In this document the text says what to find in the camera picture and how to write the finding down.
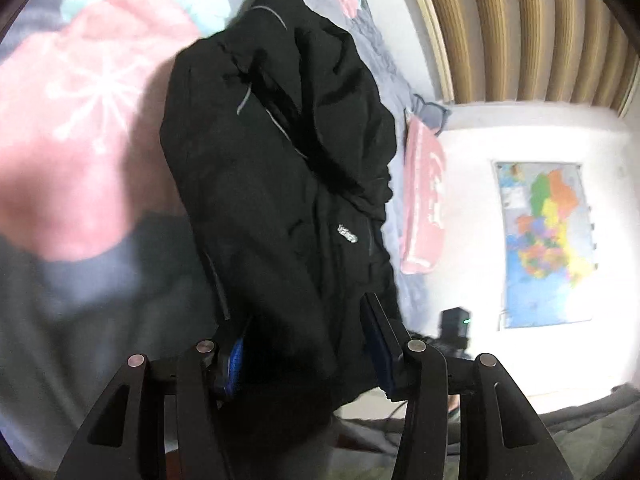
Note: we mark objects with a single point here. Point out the black hooded jacket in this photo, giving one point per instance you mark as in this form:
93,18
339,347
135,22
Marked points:
280,185

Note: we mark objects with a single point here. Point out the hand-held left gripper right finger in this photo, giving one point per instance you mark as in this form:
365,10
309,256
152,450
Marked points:
378,347

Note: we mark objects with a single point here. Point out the black device with green light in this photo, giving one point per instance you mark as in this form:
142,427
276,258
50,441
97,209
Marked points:
454,327

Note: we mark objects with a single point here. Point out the striped brown window blind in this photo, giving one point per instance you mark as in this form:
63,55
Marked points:
525,30

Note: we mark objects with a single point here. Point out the grey floral blanket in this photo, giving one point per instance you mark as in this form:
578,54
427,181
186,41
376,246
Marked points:
75,135

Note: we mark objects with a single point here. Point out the colourful wall map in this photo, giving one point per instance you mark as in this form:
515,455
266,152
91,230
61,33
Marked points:
547,245

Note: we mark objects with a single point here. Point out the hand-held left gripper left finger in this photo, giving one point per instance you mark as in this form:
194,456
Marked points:
232,365

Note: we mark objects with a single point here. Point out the dark green cloth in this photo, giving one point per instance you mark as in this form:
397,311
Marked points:
590,420

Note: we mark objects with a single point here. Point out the pink pillow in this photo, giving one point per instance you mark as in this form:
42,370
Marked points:
425,195

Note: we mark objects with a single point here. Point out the grey pillow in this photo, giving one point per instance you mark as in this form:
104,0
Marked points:
432,112

